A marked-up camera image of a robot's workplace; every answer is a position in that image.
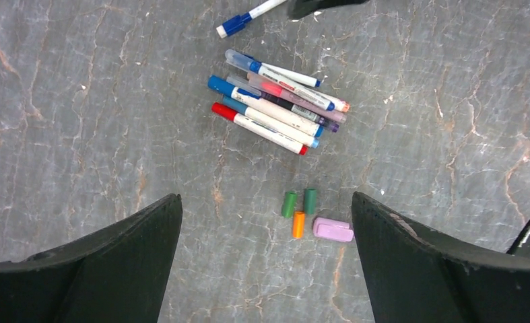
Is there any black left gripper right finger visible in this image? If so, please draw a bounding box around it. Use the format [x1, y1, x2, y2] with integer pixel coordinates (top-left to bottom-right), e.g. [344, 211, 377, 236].
[352, 192, 530, 322]

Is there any green marker cap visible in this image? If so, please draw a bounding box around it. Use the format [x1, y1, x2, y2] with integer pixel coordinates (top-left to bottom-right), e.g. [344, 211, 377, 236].
[303, 188, 317, 215]
[281, 191, 298, 218]

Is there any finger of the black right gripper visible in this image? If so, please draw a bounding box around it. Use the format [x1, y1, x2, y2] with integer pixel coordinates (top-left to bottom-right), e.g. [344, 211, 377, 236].
[287, 0, 368, 20]

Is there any blue capped white pen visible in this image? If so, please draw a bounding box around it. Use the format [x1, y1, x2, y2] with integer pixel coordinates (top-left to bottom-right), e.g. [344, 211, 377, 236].
[216, 0, 286, 38]

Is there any red capped white marker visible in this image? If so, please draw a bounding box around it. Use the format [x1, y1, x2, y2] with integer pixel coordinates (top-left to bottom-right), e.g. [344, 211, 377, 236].
[211, 102, 308, 155]

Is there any black purple pen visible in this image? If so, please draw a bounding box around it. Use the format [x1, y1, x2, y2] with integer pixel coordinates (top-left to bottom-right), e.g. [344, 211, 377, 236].
[261, 93, 339, 133]

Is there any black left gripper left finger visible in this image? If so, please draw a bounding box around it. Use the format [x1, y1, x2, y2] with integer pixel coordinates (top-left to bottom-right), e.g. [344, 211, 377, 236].
[0, 194, 183, 322]

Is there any blue capped white marker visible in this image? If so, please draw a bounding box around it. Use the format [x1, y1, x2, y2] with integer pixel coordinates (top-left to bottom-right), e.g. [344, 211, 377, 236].
[207, 75, 323, 138]

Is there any orange marker cap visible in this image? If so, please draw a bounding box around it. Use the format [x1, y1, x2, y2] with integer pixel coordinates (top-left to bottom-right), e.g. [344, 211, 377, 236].
[292, 211, 306, 239]

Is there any light blue capped marker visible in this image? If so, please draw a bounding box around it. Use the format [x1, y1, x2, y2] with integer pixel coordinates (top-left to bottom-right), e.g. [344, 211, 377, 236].
[222, 96, 319, 149]

